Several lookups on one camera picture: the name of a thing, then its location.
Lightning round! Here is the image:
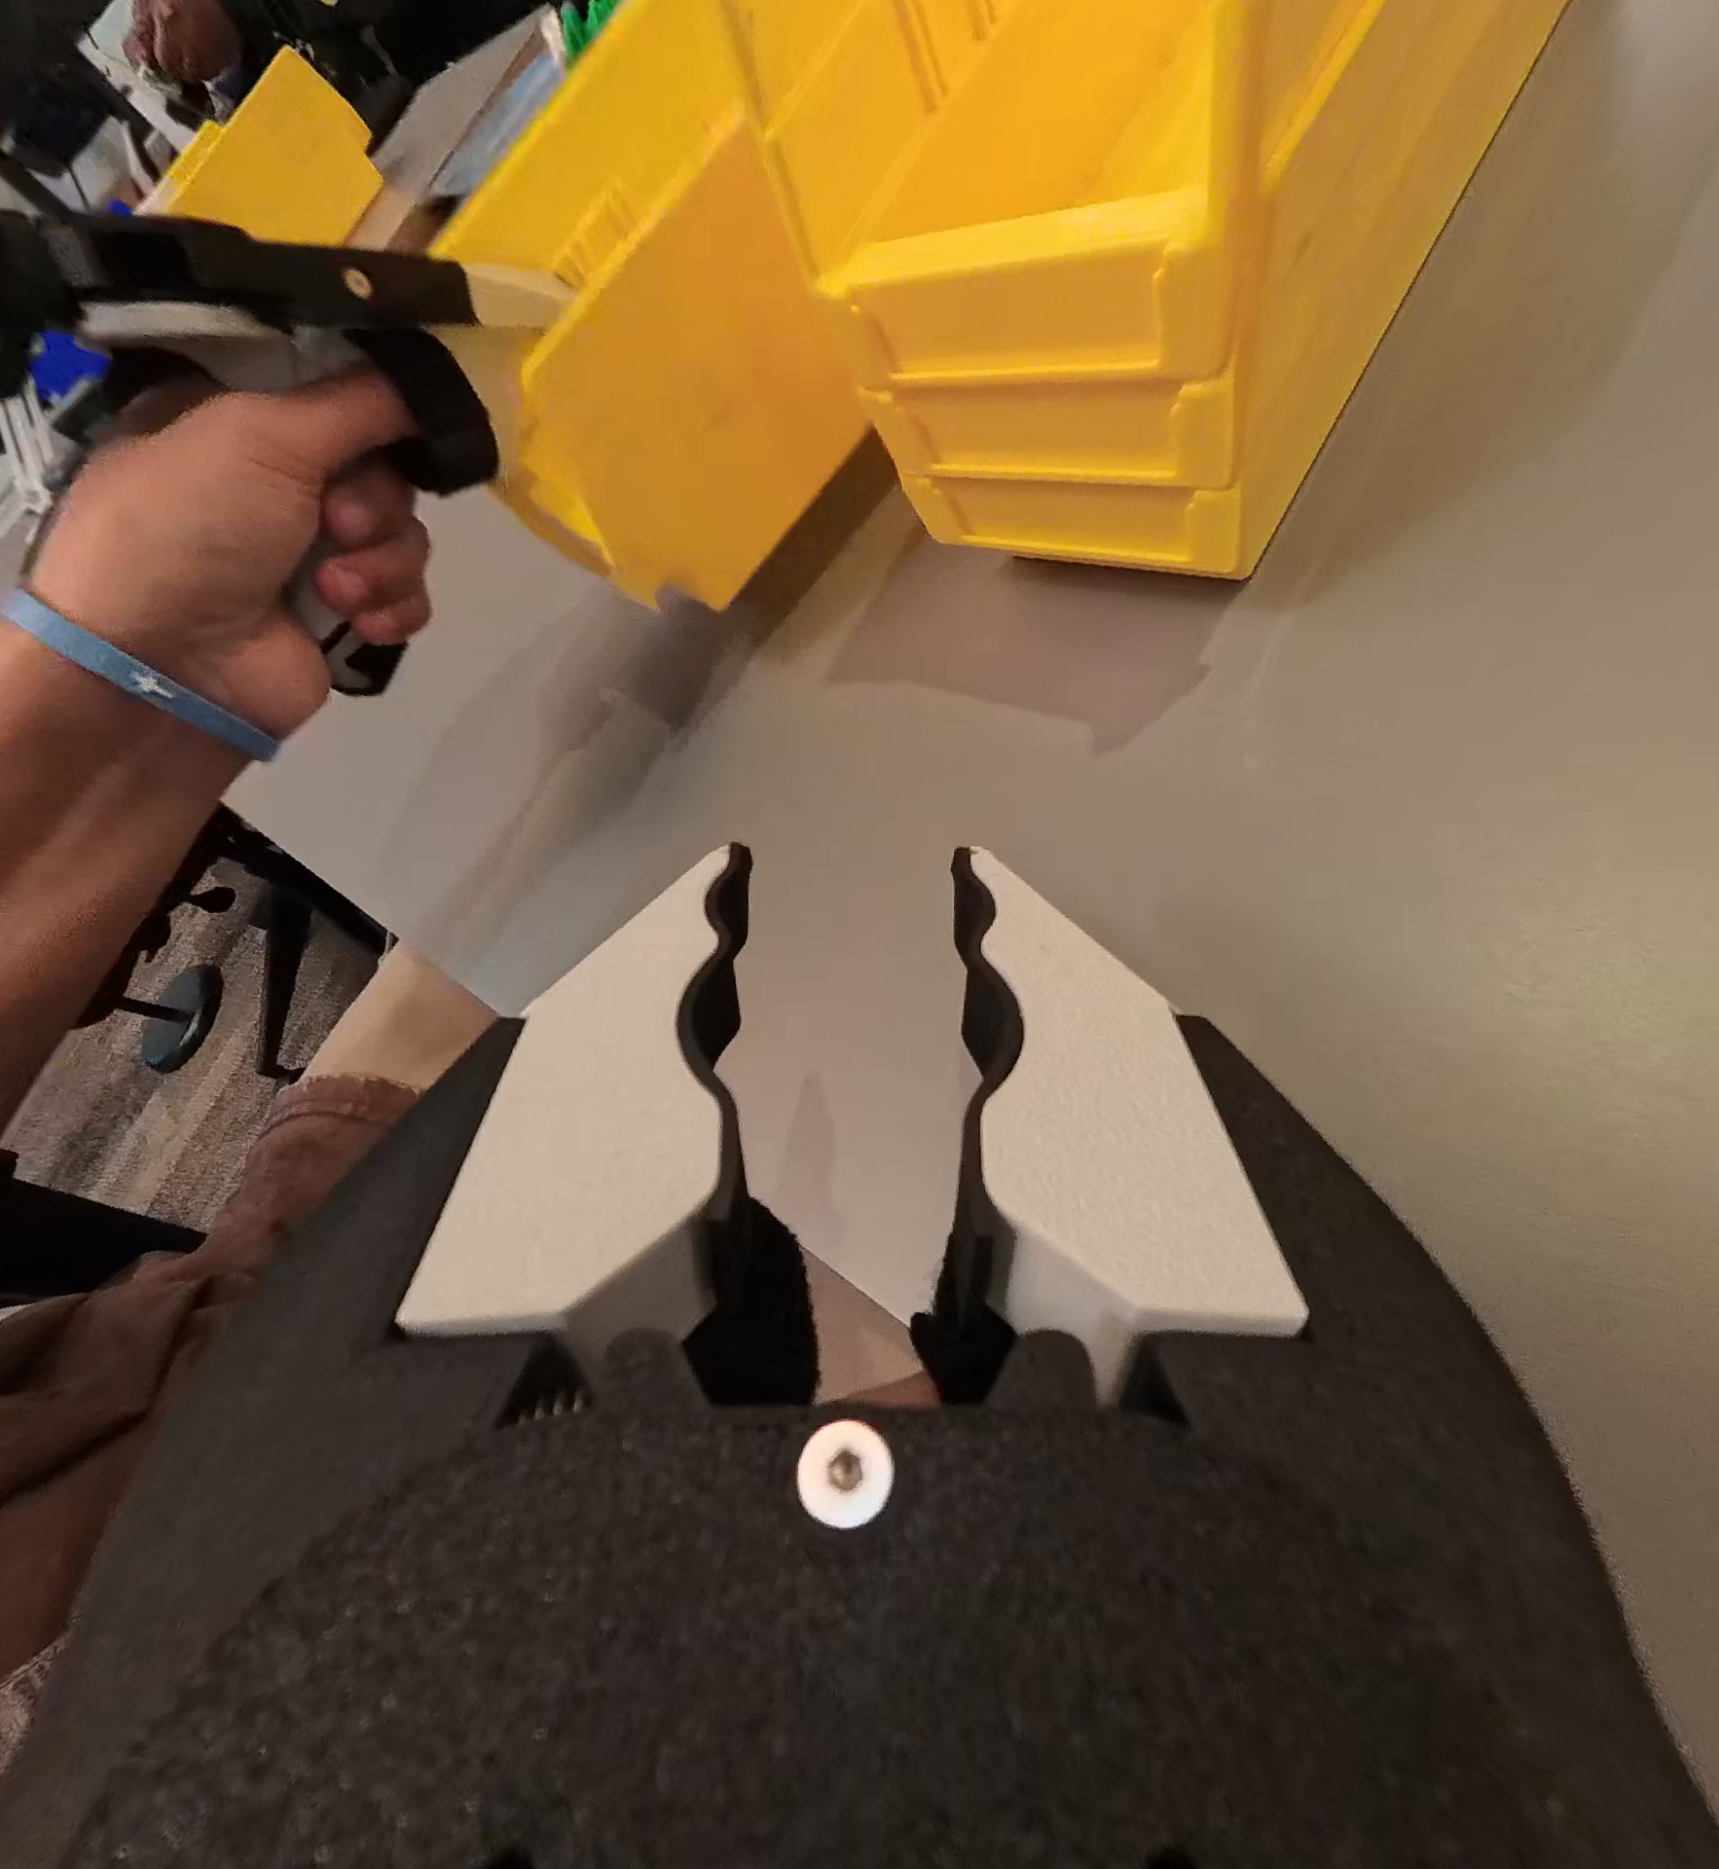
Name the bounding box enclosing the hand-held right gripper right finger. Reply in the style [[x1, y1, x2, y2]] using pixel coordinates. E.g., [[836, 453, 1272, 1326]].
[[947, 843, 1311, 1386]]

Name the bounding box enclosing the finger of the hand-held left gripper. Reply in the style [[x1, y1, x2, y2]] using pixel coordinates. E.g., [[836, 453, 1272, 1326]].
[[466, 259, 581, 335], [442, 333, 530, 484]]

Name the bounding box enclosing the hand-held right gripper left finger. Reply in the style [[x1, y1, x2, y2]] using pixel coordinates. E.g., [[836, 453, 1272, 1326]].
[[396, 841, 756, 1374]]

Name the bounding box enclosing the person's left forearm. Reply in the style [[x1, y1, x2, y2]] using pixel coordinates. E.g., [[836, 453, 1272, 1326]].
[[0, 613, 279, 1244]]

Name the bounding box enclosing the grey desk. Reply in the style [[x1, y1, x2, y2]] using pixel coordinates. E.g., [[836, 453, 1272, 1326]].
[[216, 0, 1719, 1857]]

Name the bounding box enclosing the person's left hand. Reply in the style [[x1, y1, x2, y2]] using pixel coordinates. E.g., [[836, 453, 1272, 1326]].
[[28, 375, 436, 732]]

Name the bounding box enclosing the dark grey pouch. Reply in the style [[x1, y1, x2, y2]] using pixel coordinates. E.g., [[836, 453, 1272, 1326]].
[[413, 43, 571, 163]]

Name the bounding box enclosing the black office chair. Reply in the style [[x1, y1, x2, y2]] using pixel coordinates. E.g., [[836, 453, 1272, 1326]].
[[63, 802, 398, 1086], [0, 1152, 213, 1308]]

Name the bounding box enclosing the blue wristband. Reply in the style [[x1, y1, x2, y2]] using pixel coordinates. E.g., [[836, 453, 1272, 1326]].
[[0, 588, 285, 765]]

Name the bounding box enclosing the person's brown shirt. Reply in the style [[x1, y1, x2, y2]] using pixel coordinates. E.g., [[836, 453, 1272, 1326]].
[[0, 1072, 425, 1799]]

